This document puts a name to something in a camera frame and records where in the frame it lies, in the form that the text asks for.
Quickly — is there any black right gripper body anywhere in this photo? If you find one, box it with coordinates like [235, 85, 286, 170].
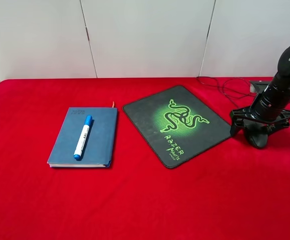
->
[230, 106, 290, 128]

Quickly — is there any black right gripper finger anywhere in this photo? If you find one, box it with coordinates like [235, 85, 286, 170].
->
[267, 122, 290, 134]
[230, 117, 244, 137]

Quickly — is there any black computer mouse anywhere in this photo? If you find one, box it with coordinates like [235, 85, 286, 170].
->
[244, 122, 268, 149]

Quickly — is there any black mouse cable with USB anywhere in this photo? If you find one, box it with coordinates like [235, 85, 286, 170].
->
[196, 75, 258, 111]

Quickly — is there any blue and white marker pen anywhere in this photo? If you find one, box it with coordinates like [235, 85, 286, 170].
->
[73, 115, 93, 161]

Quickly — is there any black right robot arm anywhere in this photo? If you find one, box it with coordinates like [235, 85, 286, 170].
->
[230, 47, 290, 136]

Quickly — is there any black green Razer mouse pad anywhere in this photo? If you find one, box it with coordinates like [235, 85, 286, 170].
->
[123, 85, 231, 169]

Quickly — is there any blue hardcover notebook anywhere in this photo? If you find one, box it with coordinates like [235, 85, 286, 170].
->
[47, 103, 118, 168]

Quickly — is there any red tablecloth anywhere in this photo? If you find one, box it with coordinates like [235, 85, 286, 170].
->
[0, 78, 290, 240]

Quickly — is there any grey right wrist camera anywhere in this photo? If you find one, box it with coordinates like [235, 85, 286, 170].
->
[250, 80, 270, 94]

